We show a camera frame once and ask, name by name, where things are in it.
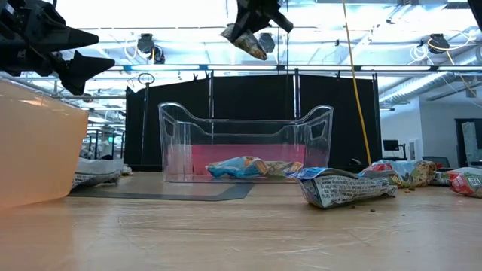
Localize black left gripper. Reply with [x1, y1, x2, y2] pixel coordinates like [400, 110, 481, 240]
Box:
[0, 0, 116, 96]

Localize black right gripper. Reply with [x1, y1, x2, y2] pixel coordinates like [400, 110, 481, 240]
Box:
[227, 0, 294, 43]

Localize snack bars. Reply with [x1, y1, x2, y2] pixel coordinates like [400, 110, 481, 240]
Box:
[220, 23, 269, 62]

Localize gold granola bar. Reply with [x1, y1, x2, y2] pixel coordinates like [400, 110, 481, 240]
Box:
[265, 160, 304, 178]

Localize blue and orange granola bar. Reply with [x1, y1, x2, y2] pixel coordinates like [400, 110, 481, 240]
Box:
[206, 155, 270, 179]

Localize blue red-ended granola bar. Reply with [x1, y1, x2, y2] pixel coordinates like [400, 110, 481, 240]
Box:
[358, 161, 401, 178]

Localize silver and blue granola bar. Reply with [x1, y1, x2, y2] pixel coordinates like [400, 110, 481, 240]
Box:
[376, 159, 438, 189]

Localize red green chocolate chip bar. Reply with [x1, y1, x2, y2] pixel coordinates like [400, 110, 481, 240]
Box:
[430, 166, 482, 199]

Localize black ceiling lamp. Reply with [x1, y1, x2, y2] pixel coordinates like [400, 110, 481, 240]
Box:
[426, 32, 451, 54]
[258, 32, 276, 54]
[136, 32, 166, 65]

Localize black partition screen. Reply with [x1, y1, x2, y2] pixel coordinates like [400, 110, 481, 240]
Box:
[124, 72, 383, 173]

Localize orange plastic bin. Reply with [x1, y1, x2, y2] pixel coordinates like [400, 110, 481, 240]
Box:
[0, 78, 90, 212]

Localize clear plastic bin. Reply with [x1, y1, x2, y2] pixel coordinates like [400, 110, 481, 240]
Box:
[157, 101, 335, 184]

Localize pink plastic bin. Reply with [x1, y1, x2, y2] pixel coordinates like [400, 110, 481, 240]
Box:
[167, 143, 325, 177]

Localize black monitor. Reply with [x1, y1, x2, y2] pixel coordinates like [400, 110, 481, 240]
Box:
[382, 139, 401, 153]

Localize grey-bordered clear mat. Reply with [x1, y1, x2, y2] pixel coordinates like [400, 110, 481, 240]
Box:
[67, 181, 256, 202]

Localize black ring light stand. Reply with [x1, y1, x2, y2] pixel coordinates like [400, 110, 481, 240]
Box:
[136, 72, 156, 167]

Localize yellow hanging cable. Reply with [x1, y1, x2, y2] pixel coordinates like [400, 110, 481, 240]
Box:
[340, 0, 374, 167]

